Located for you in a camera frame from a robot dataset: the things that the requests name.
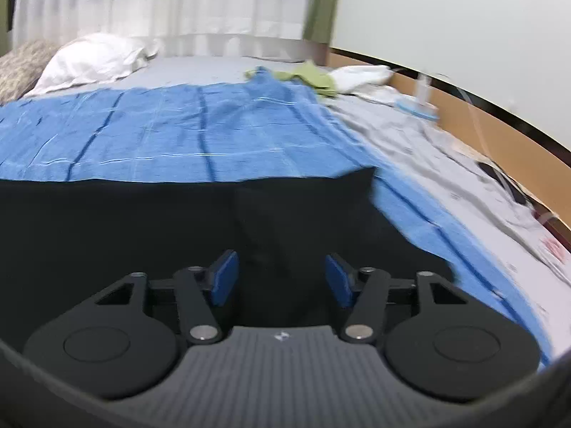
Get green curtain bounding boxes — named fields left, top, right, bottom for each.
left=303, top=0, right=344, bottom=47

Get patterned beige pillow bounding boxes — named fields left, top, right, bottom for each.
left=0, top=39, right=59, bottom=104

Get blue striped blanket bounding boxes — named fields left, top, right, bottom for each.
left=0, top=67, right=554, bottom=366

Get black pants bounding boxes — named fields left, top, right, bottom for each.
left=0, top=166, right=456, bottom=353

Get grey bed sheet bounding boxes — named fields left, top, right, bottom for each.
left=24, top=56, right=571, bottom=304

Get white sheer curtain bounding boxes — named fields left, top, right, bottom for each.
left=12, top=0, right=323, bottom=56

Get blue and white container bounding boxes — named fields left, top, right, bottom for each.
left=396, top=76, right=441, bottom=122

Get white pillow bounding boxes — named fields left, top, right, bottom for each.
left=27, top=32, right=158, bottom=95

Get thin white cable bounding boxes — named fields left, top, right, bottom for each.
left=393, top=68, right=571, bottom=224

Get green cloth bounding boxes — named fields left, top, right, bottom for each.
left=244, top=62, right=340, bottom=99

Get wooden bed frame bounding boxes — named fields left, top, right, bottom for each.
left=328, top=47, right=571, bottom=228

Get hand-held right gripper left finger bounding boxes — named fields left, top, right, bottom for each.
left=91, top=250, right=239, bottom=347

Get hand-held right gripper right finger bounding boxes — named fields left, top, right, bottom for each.
left=325, top=253, right=467, bottom=345

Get white cloth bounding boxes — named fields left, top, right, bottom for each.
left=330, top=65, right=398, bottom=103

